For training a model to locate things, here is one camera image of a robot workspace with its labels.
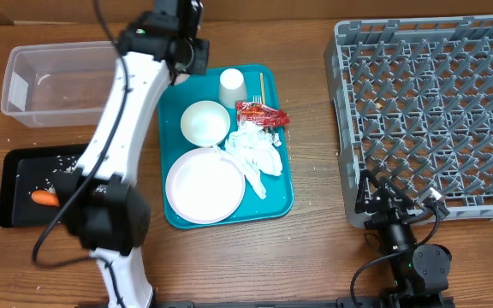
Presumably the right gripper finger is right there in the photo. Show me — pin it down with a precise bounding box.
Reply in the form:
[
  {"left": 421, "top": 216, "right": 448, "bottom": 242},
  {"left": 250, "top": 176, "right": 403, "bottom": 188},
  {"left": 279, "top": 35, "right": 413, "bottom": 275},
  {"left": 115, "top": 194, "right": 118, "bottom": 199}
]
[
  {"left": 379, "top": 177, "right": 414, "bottom": 209},
  {"left": 354, "top": 169, "right": 372, "bottom": 212}
]

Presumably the white bowl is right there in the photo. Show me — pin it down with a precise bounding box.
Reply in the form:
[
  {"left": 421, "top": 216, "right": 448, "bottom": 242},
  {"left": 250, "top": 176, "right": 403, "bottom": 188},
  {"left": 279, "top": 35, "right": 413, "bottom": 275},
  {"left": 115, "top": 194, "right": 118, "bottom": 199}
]
[{"left": 181, "top": 100, "right": 230, "bottom": 147}]

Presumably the wooden chopstick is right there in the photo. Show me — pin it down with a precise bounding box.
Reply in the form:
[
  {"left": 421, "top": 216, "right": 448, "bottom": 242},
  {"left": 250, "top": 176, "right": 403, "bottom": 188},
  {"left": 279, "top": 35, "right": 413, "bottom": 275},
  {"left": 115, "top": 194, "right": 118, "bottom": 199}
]
[{"left": 259, "top": 72, "right": 266, "bottom": 105}]

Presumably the white plastic fork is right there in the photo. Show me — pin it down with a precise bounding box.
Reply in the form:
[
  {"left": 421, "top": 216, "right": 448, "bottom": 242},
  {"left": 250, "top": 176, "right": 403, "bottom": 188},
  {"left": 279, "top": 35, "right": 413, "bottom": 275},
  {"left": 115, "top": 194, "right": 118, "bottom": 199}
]
[{"left": 253, "top": 95, "right": 262, "bottom": 104}]

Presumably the red snack wrapper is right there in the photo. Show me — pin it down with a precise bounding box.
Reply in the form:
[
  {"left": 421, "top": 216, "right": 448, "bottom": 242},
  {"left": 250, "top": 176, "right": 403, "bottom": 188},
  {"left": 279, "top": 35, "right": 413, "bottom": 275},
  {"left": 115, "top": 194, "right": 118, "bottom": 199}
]
[{"left": 235, "top": 101, "right": 290, "bottom": 147}]

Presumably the white napkin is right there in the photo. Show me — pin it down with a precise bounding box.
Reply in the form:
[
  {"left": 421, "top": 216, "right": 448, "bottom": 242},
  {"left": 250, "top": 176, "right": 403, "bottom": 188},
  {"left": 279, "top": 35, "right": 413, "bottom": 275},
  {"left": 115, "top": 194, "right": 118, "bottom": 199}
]
[{"left": 219, "top": 121, "right": 282, "bottom": 199}]

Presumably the orange carrot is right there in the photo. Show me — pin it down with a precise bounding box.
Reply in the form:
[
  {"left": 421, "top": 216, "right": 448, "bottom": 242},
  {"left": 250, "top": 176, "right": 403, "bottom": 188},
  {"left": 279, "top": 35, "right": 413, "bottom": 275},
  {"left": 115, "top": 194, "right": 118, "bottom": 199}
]
[{"left": 31, "top": 190, "right": 59, "bottom": 207}]

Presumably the pink bowl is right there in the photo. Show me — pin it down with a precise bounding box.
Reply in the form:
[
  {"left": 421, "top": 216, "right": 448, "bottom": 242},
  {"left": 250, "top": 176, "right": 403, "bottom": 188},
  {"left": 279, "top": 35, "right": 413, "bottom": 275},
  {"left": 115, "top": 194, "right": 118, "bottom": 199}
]
[{"left": 169, "top": 74, "right": 190, "bottom": 86}]

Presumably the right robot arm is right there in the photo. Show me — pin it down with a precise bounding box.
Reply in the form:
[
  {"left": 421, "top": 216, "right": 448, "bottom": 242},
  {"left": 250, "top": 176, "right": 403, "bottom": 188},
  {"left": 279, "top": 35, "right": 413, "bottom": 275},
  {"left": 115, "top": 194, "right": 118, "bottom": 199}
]
[{"left": 350, "top": 170, "right": 454, "bottom": 308}]

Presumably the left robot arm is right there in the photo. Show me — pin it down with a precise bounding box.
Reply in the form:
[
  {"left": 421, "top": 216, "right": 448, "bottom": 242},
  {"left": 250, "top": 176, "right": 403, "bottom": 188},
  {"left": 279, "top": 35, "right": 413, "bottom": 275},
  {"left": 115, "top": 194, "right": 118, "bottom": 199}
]
[{"left": 53, "top": 0, "right": 209, "bottom": 307}]

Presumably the grey dishwasher rack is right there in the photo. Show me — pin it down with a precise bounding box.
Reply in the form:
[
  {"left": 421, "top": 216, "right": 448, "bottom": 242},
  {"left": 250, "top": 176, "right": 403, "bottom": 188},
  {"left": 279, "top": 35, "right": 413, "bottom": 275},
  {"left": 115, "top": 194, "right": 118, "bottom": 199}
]
[{"left": 324, "top": 15, "right": 493, "bottom": 227}]

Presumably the white upturned cup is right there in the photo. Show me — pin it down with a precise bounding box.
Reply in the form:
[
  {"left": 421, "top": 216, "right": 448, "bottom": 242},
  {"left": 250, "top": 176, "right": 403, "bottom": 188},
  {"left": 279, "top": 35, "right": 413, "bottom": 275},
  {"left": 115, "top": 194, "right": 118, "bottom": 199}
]
[{"left": 219, "top": 68, "right": 247, "bottom": 109}]

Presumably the clear plastic bin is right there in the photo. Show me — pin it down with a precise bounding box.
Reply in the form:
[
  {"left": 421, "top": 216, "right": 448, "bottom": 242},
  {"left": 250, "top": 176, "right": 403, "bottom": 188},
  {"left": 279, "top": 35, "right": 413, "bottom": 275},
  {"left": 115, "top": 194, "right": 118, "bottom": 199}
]
[{"left": 1, "top": 41, "right": 116, "bottom": 128}]

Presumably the pink round plate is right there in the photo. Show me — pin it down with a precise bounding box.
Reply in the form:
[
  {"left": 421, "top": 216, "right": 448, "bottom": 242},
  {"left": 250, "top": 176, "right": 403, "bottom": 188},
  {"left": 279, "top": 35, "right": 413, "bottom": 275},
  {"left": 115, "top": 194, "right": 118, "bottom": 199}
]
[{"left": 165, "top": 148, "right": 246, "bottom": 225}]

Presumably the black plastic tray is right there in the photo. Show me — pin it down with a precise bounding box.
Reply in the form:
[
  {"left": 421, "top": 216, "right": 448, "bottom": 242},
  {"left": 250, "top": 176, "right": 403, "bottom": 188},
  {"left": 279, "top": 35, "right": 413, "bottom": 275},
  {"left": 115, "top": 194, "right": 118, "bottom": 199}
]
[{"left": 0, "top": 144, "right": 86, "bottom": 228}]

